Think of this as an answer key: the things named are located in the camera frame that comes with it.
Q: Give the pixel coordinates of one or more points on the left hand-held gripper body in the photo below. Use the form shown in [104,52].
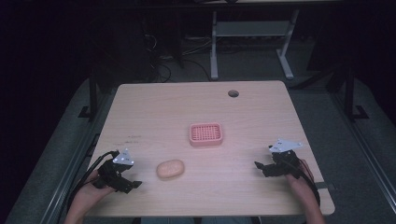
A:
[109,173]

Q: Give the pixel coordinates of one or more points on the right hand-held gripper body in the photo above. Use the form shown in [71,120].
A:
[285,159]

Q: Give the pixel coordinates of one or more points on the pink slotted soap dish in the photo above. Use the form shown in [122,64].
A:
[205,134]

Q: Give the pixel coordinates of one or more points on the person's left hand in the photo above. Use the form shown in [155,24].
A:
[90,192]

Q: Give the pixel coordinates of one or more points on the person's right hand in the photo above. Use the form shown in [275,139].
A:
[296,184]

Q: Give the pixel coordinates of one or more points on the dark tape strip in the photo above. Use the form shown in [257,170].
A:
[324,185]

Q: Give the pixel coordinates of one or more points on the black metal stand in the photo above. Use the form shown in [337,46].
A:
[92,96]
[351,96]

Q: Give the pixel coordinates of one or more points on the grey metal table frame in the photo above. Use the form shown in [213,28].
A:
[253,29]

